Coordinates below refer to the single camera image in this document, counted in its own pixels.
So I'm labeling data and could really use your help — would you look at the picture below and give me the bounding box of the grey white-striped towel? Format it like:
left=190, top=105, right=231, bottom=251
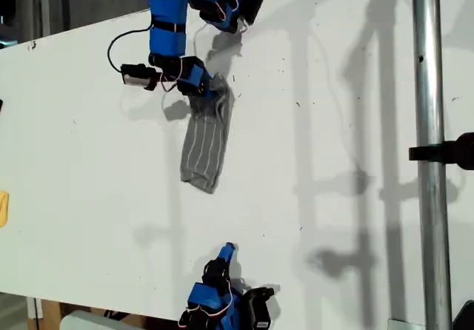
left=180, top=73, right=236, bottom=195

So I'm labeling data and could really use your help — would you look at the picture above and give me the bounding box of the grey vertical bar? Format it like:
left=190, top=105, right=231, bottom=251
left=39, top=0, right=51, bottom=37

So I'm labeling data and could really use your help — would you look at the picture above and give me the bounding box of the wooden table leg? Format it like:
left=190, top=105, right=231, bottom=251
left=36, top=300, right=62, bottom=330

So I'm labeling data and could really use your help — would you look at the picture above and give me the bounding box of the yellow object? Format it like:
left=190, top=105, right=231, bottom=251
left=0, top=190, right=10, bottom=229

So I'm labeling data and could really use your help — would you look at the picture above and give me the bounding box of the black rounded object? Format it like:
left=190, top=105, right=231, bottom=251
left=451, top=300, right=474, bottom=330

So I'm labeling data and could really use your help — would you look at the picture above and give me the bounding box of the black clamp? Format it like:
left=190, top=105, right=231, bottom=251
left=408, top=132, right=474, bottom=171

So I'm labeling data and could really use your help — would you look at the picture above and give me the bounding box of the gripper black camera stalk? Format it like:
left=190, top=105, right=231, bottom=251
left=241, top=287, right=276, bottom=302
left=157, top=68, right=181, bottom=84

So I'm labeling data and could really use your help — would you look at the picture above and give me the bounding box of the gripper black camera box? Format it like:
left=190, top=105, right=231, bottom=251
left=121, top=63, right=162, bottom=91
left=253, top=299, right=272, bottom=329

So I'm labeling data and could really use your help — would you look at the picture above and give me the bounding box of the gripper black camera cable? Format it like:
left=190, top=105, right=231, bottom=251
left=107, top=26, right=153, bottom=74

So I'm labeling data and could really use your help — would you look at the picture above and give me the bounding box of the white metal bracket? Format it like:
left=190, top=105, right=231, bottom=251
left=26, top=297, right=44, bottom=320

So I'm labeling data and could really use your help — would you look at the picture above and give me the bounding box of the shiny metal bracket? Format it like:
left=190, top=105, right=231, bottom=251
left=387, top=317, right=427, bottom=330

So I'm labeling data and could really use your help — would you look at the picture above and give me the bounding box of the steel post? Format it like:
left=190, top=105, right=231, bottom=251
left=410, top=0, right=455, bottom=330

